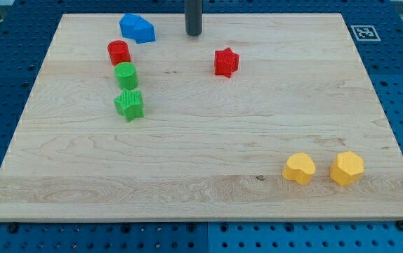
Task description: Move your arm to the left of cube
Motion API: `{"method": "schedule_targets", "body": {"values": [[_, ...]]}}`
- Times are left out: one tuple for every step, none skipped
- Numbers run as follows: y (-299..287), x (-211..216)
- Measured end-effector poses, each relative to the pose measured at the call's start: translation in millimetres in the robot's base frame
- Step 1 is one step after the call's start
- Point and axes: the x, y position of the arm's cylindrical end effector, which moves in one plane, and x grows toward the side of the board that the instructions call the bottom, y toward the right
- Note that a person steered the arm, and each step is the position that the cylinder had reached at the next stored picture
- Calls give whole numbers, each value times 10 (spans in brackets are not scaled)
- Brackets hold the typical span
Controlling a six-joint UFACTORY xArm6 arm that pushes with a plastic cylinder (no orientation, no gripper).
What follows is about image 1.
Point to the light wooden board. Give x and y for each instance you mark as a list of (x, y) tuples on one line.
[(209, 148)]

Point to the red star block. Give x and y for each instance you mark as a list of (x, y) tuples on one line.
[(226, 62)]

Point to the green star block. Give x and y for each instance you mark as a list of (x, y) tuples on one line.
[(129, 104)]

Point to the green cylinder block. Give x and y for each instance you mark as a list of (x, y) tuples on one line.
[(125, 73)]

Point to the yellow heart block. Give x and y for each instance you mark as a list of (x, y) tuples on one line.
[(299, 168)]

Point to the red cylinder block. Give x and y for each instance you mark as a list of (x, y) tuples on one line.
[(119, 52)]

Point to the blue pentagon block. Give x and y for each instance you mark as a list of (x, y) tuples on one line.
[(137, 28)]

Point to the yellow hexagon block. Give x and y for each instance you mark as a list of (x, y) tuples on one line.
[(347, 168)]

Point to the white fiducial marker tag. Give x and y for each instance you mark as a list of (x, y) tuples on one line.
[(365, 33)]

